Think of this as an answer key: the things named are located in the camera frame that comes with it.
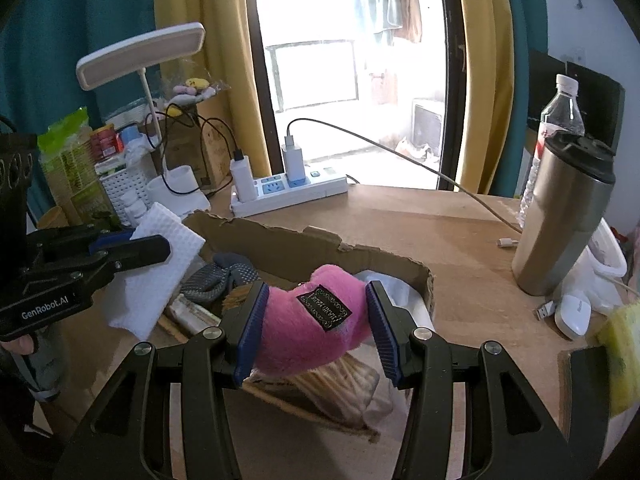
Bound white power strip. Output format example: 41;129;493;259
230;170;349;218

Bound pink plush ice cream toy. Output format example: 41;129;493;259
222;264;375;376

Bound brown cardboard box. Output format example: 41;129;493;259
160;210;435;443

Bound dark tablet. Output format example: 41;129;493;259
557;345;623;461

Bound red can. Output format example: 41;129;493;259
90;125;123;161

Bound grey charging cable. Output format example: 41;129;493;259
286;118;523;248

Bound tall brown carton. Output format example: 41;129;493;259
162;95;233;191

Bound clear plastic water bottle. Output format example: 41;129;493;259
517;74;586;228

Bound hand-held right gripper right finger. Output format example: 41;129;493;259
365;280;581;480

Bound crumpled white plastic bag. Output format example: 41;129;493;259
125;135;161;166

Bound glass balcony door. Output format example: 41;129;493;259
242;0;466;191

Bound small white bottle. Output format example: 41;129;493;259
122;190;151;226

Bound grey dotted work glove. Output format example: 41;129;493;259
180;252;261;306

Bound green snack packet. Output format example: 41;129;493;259
37;106;121;226

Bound yellow curtain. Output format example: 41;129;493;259
152;0;281;176
452;0;516;196

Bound yellow sponge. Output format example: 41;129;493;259
597;302;640;416

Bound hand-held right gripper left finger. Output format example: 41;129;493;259
52;280;271;480

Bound white charger with black plug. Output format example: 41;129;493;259
230;157;256;198

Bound white computer mouse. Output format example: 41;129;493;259
556;291;592;337

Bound stack of brown paper cups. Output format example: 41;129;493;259
37;206;68;231

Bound white foam sheet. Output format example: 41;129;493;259
107;201;206;341

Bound black cable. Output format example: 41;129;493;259
145;107;246;196

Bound white perforated basket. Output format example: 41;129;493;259
97;164;153;226

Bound white desk lamp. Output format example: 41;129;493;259
76;22;211;212

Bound stainless steel tumbler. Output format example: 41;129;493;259
511;130;617;297

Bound brown paper packet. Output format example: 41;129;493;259
165;294;222;336

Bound pack of cotton swabs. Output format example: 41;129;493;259
250;352;396;431

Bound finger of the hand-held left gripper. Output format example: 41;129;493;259
27;224;133;261
20;234;171;306

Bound bag of small plush toys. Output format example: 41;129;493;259
170;76;233;108

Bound black monitor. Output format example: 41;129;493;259
522;49;626;201

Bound person's left hand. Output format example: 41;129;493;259
0;335;40;357

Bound white handled bag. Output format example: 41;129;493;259
582;220;628;311

